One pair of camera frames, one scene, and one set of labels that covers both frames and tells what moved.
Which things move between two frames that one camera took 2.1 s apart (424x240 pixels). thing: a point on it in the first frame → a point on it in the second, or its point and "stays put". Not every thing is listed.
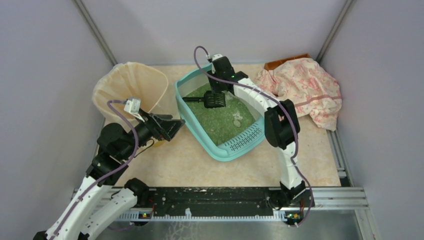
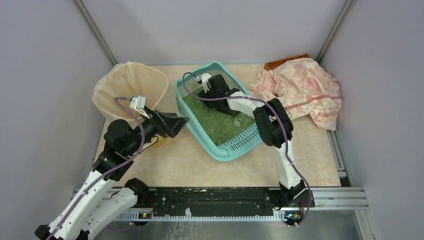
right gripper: [216, 89] → [216, 100]
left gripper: [154, 124] stays put
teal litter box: [226, 133] stays put
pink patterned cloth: [315, 93] stays put
